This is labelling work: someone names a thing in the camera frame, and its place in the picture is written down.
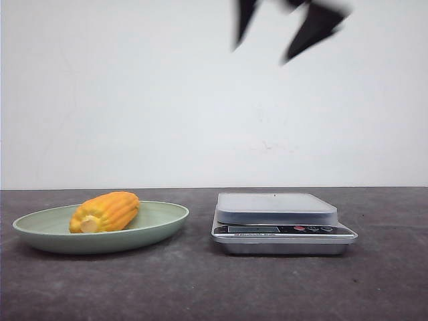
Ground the yellow corn cob piece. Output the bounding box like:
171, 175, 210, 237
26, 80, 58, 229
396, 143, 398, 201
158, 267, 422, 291
69, 191, 140, 233

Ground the green shallow plate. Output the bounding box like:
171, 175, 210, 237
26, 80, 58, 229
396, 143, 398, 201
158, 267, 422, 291
13, 201, 189, 255

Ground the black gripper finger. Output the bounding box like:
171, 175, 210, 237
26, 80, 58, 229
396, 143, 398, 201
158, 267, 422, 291
232, 0, 258, 51
282, 1, 352, 64

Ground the silver digital kitchen scale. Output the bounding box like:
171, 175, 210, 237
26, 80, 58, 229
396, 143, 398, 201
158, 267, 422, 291
211, 193, 358, 255

